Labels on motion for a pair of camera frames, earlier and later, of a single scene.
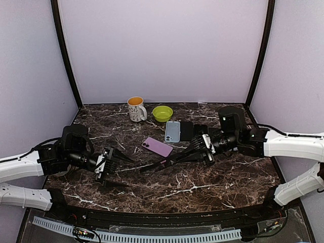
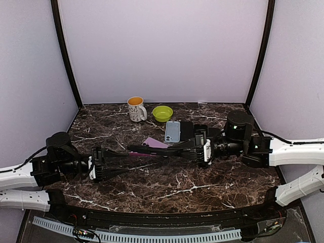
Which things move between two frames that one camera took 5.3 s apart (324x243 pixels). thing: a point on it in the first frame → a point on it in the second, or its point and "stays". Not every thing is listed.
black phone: x=161 y=164 → x=138 y=154
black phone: x=187 y=131 stays
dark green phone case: x=200 y=129 stays
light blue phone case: x=172 y=131 stays
